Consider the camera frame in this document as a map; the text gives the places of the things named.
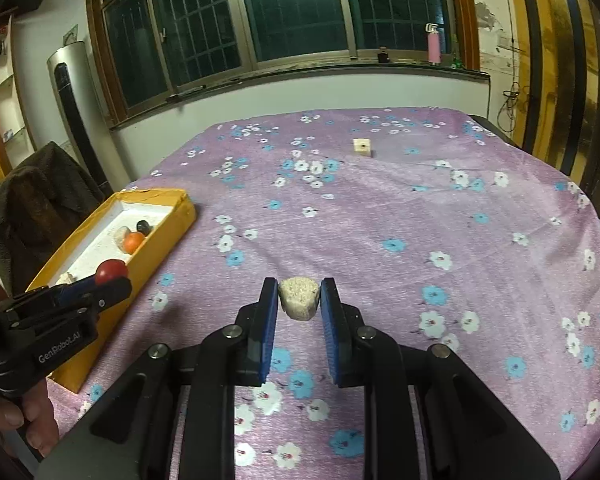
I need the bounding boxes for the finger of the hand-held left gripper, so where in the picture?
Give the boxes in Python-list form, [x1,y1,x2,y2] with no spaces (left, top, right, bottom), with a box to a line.
[0,275,133,331]
[27,274,103,308]

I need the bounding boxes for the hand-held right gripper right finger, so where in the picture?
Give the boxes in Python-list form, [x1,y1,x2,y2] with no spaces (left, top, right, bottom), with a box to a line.
[320,277,563,480]

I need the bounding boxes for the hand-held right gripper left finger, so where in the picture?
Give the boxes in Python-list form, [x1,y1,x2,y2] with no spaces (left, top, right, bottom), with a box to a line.
[35,277,281,480]

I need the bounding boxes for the red ball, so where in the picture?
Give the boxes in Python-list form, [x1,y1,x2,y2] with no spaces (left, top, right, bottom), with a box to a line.
[96,259,129,283]

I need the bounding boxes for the yellow box with white foam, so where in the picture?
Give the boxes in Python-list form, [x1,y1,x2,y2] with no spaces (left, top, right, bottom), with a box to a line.
[25,188,197,393]

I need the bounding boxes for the rounded beige foam piece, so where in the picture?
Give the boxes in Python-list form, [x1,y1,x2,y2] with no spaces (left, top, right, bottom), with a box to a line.
[278,276,323,322]

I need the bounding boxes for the person's left hand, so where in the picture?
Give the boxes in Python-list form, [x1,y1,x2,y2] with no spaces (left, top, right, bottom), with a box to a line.
[0,380,61,461]

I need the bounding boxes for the brown coat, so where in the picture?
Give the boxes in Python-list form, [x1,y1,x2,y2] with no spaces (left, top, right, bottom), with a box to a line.
[0,141,108,296]

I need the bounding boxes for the purple floral tablecloth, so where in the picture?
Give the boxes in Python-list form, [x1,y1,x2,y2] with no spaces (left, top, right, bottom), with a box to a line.
[45,106,600,480]

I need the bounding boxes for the tower air conditioner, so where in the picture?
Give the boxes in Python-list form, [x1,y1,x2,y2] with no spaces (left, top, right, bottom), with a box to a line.
[46,41,112,196]

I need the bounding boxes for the dark window sill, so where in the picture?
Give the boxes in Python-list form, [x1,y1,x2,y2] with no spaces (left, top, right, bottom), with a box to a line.
[110,57,491,133]

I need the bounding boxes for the pink bottle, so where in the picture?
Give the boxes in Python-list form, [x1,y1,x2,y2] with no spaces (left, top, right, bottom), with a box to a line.
[426,22,443,66]

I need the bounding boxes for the wooden framed window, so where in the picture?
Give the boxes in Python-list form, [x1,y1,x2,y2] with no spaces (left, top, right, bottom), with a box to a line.
[85,0,481,128]

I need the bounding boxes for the yellow black striped panel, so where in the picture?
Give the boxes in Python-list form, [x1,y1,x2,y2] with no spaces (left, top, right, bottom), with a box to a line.
[502,0,600,191]

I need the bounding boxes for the wooden wall shelf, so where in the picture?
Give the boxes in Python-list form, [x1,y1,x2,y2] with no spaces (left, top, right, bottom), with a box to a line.
[0,15,36,181]

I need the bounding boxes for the black cable bundle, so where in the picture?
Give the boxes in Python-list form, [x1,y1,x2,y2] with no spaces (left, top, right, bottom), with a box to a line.
[500,80,531,133]

